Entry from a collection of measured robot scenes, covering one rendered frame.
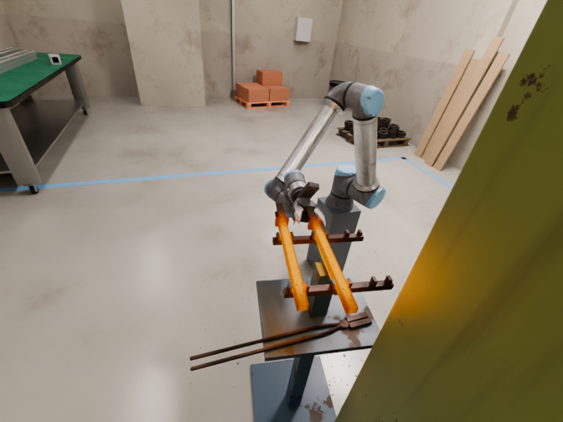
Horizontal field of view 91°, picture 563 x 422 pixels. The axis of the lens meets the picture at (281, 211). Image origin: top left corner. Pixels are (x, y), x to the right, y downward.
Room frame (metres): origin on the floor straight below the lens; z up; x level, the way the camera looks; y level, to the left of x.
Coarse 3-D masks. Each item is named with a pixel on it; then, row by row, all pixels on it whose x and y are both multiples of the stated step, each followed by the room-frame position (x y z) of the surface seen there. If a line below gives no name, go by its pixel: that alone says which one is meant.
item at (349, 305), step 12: (312, 216) 0.80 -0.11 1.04; (312, 228) 0.75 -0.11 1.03; (324, 240) 0.68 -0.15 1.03; (324, 252) 0.62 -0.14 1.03; (336, 264) 0.58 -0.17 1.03; (336, 276) 0.53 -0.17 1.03; (336, 288) 0.50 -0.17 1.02; (348, 288) 0.49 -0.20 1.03; (348, 300) 0.46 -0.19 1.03; (348, 312) 0.43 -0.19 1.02
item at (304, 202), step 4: (300, 188) 0.98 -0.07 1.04; (296, 192) 0.96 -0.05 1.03; (292, 196) 0.96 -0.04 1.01; (296, 196) 0.96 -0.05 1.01; (292, 200) 0.96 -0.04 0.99; (300, 200) 0.89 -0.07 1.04; (304, 200) 0.90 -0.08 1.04; (308, 200) 0.91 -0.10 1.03; (304, 204) 0.87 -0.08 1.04; (308, 204) 0.88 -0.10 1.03; (312, 204) 0.89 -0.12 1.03; (292, 208) 0.91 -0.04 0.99; (304, 208) 0.87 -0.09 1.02; (292, 212) 0.90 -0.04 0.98; (304, 216) 0.87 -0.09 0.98; (292, 220) 0.86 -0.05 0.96; (304, 220) 0.87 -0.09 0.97
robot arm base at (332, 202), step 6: (330, 192) 1.62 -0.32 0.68; (330, 198) 1.58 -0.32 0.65; (336, 198) 1.55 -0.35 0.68; (342, 198) 1.54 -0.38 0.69; (348, 198) 1.55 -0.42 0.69; (330, 204) 1.55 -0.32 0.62; (336, 204) 1.54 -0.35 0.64; (342, 204) 1.53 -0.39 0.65; (348, 204) 1.54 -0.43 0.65; (336, 210) 1.52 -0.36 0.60; (342, 210) 1.52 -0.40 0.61; (348, 210) 1.53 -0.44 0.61
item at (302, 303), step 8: (280, 208) 0.82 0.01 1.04; (280, 216) 0.78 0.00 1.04; (280, 224) 0.74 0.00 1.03; (280, 232) 0.71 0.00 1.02; (288, 232) 0.70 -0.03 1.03; (288, 240) 0.66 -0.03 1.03; (288, 248) 0.63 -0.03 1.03; (288, 256) 0.59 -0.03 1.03; (296, 256) 0.59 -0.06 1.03; (288, 264) 0.56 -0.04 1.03; (296, 264) 0.56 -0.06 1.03; (288, 272) 0.55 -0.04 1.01; (296, 272) 0.53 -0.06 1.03; (296, 280) 0.50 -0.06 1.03; (296, 288) 0.48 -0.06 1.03; (304, 288) 0.48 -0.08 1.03; (296, 296) 0.45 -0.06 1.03; (304, 296) 0.45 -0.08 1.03; (296, 304) 0.44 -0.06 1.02; (304, 304) 0.43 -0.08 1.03
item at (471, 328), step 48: (528, 48) 0.36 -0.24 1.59; (528, 96) 0.32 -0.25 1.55; (480, 144) 0.35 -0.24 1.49; (528, 144) 0.29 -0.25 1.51; (480, 192) 0.32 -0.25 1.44; (528, 192) 0.26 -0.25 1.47; (432, 240) 0.35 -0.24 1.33; (480, 240) 0.28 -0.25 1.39; (528, 240) 0.23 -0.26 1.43; (432, 288) 0.30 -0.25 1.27; (480, 288) 0.24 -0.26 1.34; (528, 288) 0.20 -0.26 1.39; (384, 336) 0.35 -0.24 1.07; (432, 336) 0.26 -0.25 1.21; (480, 336) 0.21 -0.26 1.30; (528, 336) 0.17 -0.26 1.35; (384, 384) 0.28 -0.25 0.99; (432, 384) 0.21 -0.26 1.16; (480, 384) 0.17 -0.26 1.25; (528, 384) 0.15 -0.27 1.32
